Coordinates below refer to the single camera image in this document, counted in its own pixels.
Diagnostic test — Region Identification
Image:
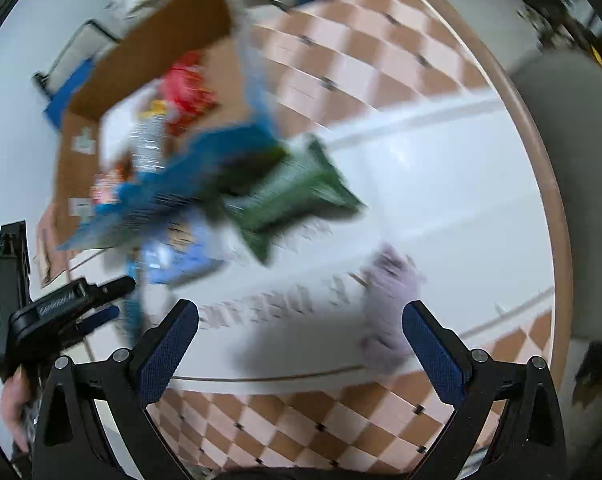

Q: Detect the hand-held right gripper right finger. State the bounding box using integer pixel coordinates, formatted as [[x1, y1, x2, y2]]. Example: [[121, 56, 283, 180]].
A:
[[401, 300, 568, 480]]

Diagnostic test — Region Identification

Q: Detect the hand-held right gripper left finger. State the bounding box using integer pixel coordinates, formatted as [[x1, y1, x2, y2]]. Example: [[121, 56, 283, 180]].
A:
[[31, 299, 202, 480]]

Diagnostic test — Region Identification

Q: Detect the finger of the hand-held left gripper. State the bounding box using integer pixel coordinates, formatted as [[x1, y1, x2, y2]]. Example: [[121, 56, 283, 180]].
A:
[[74, 306, 122, 341], [84, 275, 138, 312]]

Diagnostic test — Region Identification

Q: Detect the purple fluffy cloth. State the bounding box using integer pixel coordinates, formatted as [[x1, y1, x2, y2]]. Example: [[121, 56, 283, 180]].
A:
[[358, 242, 428, 375]]

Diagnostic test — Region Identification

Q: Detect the brown cardboard box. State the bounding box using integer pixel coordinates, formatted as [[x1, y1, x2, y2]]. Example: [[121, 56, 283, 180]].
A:
[[34, 0, 282, 288]]

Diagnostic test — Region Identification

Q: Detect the person's left hand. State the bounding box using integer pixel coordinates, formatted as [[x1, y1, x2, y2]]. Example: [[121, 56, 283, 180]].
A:
[[0, 364, 33, 453]]

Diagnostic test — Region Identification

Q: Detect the light blue packet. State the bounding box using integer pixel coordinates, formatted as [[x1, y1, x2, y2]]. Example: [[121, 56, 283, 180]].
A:
[[125, 209, 228, 287]]

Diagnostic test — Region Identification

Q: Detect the small red white packet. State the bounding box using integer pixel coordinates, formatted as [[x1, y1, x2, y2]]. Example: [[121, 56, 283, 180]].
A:
[[90, 159, 133, 207]]

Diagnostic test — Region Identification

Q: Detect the clear plastic bottle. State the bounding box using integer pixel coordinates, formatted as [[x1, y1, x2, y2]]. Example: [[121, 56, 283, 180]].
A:
[[130, 101, 176, 177]]

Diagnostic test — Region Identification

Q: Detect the dark blue snack packet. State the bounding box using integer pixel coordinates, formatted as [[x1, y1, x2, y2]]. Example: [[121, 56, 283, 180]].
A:
[[56, 124, 288, 255]]

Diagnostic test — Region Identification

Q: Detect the checkered white table mat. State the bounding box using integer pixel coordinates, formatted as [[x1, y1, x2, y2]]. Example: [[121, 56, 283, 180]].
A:
[[81, 0, 556, 477]]

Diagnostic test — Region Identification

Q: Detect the green snack packet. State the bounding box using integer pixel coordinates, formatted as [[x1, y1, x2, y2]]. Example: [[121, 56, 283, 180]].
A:
[[223, 136, 371, 267]]

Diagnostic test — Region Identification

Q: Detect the red snack packet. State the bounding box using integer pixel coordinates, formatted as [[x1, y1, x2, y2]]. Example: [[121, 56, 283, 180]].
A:
[[157, 51, 220, 137]]

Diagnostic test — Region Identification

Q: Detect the round table with brown rim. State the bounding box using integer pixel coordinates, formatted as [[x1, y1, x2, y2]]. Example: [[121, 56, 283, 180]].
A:
[[411, 0, 575, 378]]

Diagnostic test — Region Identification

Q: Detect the dark clutter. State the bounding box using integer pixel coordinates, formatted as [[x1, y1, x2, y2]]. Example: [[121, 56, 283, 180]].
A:
[[518, 0, 602, 70]]

